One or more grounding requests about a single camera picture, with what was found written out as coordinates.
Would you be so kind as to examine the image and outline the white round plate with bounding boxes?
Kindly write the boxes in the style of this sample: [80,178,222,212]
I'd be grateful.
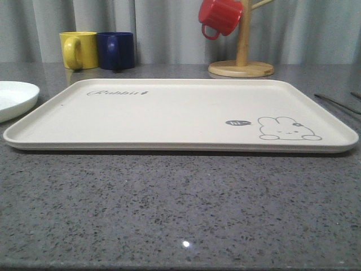
[1,81,40,122]

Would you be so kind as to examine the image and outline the wooden mug tree stand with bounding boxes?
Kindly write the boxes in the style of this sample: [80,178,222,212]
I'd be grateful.
[208,0,274,78]

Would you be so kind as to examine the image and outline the silver metal chopstick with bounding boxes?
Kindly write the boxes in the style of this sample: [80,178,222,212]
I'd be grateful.
[314,94,360,115]

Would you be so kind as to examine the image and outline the red enamel mug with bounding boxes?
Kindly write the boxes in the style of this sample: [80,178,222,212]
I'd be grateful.
[198,0,244,40]

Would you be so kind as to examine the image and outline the cream rabbit serving tray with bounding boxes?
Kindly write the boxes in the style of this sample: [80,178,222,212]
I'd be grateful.
[3,79,359,153]

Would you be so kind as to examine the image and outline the silver metal spoon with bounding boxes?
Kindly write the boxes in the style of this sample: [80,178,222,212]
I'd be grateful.
[350,92,361,99]

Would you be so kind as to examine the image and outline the dark blue mug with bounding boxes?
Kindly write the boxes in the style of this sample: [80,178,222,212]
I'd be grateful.
[96,32,135,70]

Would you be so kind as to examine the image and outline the yellow mug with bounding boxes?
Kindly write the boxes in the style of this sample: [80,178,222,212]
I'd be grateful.
[59,32,99,70]

